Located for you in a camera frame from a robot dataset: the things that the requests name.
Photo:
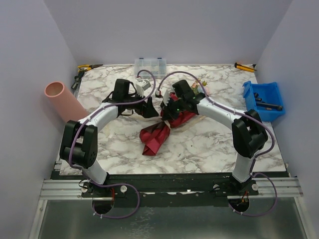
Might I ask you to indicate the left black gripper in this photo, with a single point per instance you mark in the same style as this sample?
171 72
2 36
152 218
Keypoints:
147 110

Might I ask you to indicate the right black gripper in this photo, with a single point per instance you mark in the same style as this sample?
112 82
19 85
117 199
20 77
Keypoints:
170 109

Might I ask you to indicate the beige printed ribbon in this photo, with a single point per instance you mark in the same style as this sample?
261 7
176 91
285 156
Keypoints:
193 121

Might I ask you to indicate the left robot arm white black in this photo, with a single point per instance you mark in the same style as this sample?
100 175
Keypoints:
79 145

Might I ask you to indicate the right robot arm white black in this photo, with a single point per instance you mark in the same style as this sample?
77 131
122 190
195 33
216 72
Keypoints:
249 136

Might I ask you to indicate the pink cylindrical vase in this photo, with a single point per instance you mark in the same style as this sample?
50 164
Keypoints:
64 102

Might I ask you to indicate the clear plastic organizer box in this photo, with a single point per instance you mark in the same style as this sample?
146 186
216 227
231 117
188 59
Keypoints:
157 66

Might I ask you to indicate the yellow black utility knife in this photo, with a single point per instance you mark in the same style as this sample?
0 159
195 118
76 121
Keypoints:
244 68

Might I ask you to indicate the black tool in bin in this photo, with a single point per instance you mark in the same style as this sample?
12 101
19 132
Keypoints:
261 103

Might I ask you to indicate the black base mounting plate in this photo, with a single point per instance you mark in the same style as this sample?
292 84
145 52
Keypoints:
168 190

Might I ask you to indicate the blue plastic bin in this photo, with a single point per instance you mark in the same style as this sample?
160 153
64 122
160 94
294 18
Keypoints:
269 93

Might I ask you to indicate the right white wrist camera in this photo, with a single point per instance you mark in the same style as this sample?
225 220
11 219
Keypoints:
166 98

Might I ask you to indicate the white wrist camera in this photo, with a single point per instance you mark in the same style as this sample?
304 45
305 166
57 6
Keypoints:
141 86
166 98

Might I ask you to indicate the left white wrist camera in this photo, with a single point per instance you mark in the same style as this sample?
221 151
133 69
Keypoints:
141 86

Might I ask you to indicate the yellow handled pliers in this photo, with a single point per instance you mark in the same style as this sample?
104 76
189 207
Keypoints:
85 68

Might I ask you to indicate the aluminium extrusion rail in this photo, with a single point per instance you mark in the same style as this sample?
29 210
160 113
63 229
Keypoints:
262 187

